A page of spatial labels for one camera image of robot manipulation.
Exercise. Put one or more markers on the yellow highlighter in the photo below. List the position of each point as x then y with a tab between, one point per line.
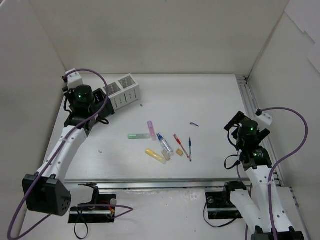
155	156

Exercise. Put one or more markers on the pink highlighter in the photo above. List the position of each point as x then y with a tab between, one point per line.
151	130

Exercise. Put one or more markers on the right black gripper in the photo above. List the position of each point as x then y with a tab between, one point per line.
233	121

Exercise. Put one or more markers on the aluminium side rail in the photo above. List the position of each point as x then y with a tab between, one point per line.
251	106

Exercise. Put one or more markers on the green highlighter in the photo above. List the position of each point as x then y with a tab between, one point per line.
137	136

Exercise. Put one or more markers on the blue cap spray bottle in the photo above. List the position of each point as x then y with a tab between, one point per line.
165	145

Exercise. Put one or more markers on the red pen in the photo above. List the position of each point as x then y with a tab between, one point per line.
180	144

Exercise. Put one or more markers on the yellow eraser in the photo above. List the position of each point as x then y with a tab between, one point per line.
179	152

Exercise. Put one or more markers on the aluminium front rail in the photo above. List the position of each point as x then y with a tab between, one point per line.
154	184

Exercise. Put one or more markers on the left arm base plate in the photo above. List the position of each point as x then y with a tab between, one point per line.
96	214

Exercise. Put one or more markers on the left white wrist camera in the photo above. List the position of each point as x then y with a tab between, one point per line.
72	78

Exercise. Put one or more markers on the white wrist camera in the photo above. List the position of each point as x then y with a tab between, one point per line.
262	118
72	78

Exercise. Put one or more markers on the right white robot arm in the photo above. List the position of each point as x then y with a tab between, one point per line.
265	216

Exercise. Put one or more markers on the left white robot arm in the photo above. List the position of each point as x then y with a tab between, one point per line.
45	190

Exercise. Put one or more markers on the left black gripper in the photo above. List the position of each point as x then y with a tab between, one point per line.
103	100

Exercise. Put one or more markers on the blue pen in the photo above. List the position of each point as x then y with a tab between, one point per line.
190	149

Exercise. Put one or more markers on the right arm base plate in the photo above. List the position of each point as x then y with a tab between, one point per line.
218	208

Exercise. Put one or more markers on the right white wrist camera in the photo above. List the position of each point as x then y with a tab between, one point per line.
262	118

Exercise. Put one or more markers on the white slotted container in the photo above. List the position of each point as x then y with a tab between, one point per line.
123	91

